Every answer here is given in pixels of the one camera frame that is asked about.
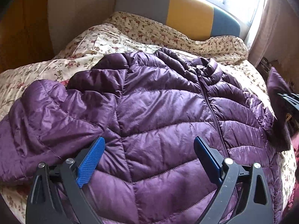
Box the right pink curtain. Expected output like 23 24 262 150
246 0 298 68

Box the small-floral pillow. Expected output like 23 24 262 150
105 12 248 65

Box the floral cream bed quilt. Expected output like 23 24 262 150
1 23 295 223

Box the grey yellow blue headboard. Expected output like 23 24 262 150
114 0 241 41

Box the brown wooden wardrobe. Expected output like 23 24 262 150
1 0 54 72

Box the purple quilted down jacket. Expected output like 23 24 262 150
1 48 287 223

